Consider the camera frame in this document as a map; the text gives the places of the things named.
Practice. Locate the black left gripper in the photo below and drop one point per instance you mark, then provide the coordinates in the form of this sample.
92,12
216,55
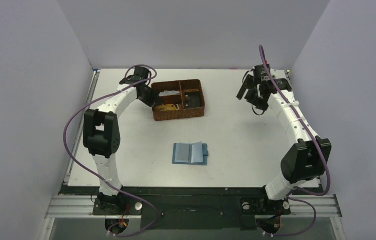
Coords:
156,98

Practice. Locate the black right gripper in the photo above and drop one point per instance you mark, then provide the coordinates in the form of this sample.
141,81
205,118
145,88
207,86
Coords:
250,93

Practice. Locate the blue leather card holder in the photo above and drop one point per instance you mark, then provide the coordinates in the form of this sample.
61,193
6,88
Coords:
190,154

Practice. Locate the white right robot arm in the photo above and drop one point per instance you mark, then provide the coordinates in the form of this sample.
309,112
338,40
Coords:
307,158

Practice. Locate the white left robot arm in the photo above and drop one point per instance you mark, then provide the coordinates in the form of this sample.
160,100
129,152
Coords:
101,134

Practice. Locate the silver cards in basket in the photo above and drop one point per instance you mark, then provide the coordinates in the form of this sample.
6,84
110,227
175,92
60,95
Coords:
168,93

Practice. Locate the gold card in basket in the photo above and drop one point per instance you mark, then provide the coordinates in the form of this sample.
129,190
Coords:
166,108

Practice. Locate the brown woven divided basket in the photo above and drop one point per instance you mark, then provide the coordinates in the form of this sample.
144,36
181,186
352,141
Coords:
181,99

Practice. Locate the black items in basket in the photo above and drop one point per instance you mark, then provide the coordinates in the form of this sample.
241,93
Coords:
192,100

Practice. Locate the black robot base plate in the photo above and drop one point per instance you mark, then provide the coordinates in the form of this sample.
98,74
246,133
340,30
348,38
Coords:
185,208

